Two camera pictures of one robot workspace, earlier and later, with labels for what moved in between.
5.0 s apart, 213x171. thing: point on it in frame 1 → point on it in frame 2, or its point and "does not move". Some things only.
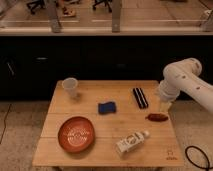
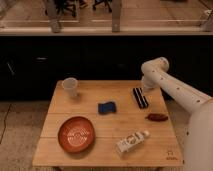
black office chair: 36,4 → 63,4
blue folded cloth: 106,108 does not move
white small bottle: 131,142 does not move
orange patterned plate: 76,134 does not move
